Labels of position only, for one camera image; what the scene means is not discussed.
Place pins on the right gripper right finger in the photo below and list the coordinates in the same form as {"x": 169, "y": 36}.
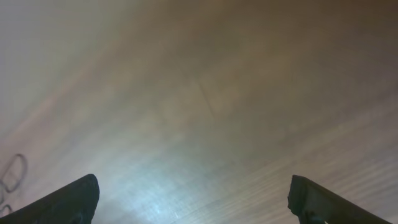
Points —
{"x": 312, "y": 203}

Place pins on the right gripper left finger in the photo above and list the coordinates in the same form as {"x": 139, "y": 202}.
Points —
{"x": 73, "y": 203}

